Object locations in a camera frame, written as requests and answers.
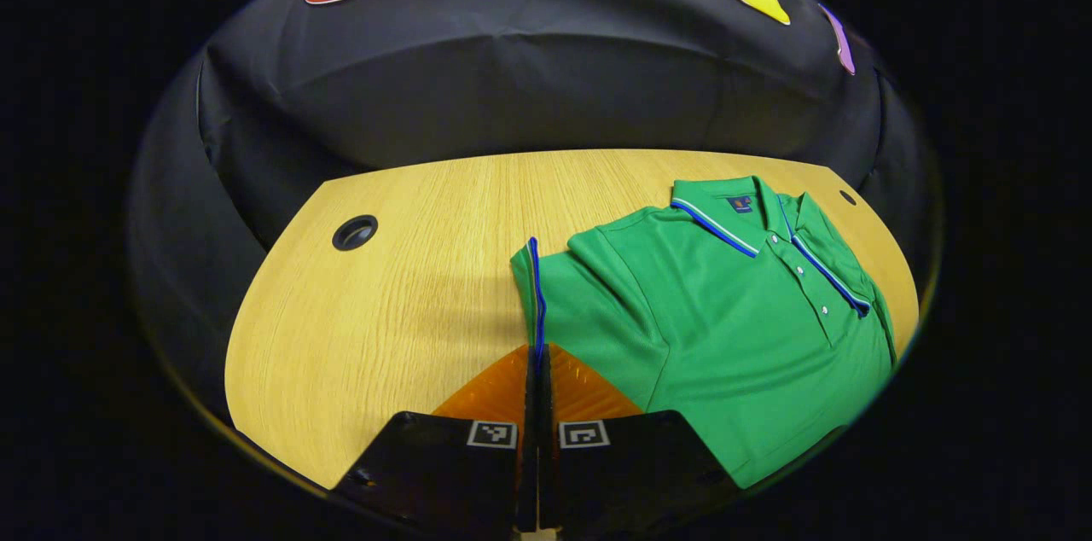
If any black backdrop cloth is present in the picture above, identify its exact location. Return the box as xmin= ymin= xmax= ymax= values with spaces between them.
xmin=128 ymin=0 xmax=939 ymax=431

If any green T-shirt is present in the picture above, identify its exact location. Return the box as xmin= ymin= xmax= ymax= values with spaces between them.
xmin=510 ymin=174 xmax=898 ymax=491

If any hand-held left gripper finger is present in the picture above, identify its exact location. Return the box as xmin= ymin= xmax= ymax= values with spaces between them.
xmin=540 ymin=342 xmax=745 ymax=535
xmin=331 ymin=343 xmax=542 ymax=535

